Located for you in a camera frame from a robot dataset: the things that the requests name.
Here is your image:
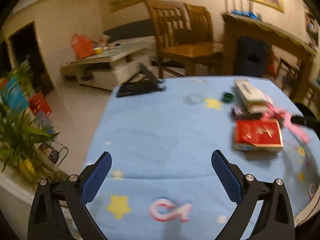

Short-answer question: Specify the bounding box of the dark sofa cushion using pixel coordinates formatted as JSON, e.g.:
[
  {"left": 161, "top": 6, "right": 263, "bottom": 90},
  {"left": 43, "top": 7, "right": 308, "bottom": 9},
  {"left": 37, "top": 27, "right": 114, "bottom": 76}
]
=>
[{"left": 103, "top": 18, "right": 155, "bottom": 42}]

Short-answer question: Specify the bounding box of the orange plastic bag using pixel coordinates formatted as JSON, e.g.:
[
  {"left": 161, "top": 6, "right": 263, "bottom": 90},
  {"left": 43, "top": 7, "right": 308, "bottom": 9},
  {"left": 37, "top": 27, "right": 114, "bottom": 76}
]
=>
[{"left": 71, "top": 34, "right": 94, "bottom": 60}]

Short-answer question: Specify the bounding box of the blue gift box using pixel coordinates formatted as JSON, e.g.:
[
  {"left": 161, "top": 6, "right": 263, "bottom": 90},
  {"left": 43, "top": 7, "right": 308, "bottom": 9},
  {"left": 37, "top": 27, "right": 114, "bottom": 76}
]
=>
[{"left": 1, "top": 77, "right": 29, "bottom": 112}]

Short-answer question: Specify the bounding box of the black phone stand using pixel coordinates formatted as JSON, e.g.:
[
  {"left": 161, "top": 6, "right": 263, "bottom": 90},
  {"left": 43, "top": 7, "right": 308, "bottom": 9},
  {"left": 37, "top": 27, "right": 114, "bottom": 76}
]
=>
[{"left": 116, "top": 63, "right": 166, "bottom": 98}]

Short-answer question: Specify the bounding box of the red cigarette carton box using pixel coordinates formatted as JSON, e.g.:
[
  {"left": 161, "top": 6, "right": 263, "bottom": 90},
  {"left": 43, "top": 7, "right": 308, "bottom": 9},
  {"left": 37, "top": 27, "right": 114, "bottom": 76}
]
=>
[{"left": 233, "top": 119, "right": 283, "bottom": 152}]

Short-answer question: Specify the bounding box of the pink plastic wrapper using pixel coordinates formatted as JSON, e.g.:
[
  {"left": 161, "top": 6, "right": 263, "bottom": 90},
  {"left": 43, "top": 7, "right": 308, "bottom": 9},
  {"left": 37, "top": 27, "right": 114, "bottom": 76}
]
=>
[{"left": 261, "top": 103, "right": 310, "bottom": 143}]

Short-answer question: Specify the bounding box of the white glass coffee table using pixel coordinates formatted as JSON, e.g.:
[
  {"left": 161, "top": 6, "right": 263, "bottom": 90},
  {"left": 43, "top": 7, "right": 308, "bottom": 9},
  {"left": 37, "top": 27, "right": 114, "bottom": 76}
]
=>
[{"left": 60, "top": 37, "right": 156, "bottom": 90}]

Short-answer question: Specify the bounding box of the green potted plant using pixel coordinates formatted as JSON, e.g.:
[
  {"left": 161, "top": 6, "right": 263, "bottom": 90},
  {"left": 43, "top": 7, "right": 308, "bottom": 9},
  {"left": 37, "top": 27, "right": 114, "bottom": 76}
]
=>
[{"left": 1, "top": 60, "right": 63, "bottom": 184}]

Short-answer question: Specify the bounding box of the green bottle cap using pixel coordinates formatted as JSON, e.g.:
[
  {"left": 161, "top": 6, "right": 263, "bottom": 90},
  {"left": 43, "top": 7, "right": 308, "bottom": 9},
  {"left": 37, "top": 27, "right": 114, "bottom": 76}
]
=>
[{"left": 222, "top": 92, "right": 234, "bottom": 103}]

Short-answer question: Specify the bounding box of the black wifi router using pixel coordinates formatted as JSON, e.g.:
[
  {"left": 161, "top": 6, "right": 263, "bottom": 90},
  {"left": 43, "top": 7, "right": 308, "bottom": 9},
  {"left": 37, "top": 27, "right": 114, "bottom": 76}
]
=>
[{"left": 224, "top": 0, "right": 262, "bottom": 21}]

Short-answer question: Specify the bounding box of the red gift box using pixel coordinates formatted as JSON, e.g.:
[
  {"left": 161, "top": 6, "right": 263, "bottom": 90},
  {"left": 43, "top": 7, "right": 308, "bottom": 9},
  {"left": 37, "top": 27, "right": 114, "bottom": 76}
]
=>
[{"left": 28, "top": 92, "right": 52, "bottom": 116}]

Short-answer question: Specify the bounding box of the wooden dining chair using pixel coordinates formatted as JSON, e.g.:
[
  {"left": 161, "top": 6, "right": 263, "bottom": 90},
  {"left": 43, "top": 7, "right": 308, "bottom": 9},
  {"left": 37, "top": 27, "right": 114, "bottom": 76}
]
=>
[
  {"left": 185, "top": 3, "right": 223, "bottom": 53},
  {"left": 145, "top": 0, "right": 224, "bottom": 79}
]

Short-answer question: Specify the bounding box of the wooden dining table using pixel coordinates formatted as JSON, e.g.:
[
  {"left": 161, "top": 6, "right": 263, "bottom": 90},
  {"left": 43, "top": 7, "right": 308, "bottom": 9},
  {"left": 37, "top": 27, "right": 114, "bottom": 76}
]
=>
[{"left": 220, "top": 12, "right": 317, "bottom": 101}]

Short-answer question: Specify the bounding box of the white rectangular box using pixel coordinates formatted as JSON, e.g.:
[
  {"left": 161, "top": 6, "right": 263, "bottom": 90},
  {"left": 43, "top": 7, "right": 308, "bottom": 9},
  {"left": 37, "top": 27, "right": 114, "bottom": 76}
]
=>
[{"left": 234, "top": 79, "right": 268, "bottom": 114}]

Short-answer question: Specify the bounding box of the far wooden dining chair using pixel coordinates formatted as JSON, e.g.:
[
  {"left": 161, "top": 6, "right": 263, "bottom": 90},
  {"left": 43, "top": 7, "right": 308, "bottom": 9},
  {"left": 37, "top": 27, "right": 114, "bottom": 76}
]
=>
[{"left": 185, "top": 3, "right": 223, "bottom": 53}]

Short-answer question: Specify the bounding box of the near wooden dining chair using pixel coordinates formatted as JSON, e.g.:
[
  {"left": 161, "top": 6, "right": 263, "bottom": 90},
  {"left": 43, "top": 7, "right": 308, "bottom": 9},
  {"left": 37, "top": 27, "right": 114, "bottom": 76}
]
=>
[{"left": 145, "top": 0, "right": 224, "bottom": 79}]

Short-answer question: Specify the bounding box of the light blue cartoon tablecloth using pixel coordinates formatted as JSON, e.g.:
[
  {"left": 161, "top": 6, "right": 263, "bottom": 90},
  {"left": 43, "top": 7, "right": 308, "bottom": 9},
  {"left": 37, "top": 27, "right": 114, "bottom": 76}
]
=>
[{"left": 86, "top": 76, "right": 319, "bottom": 239}]

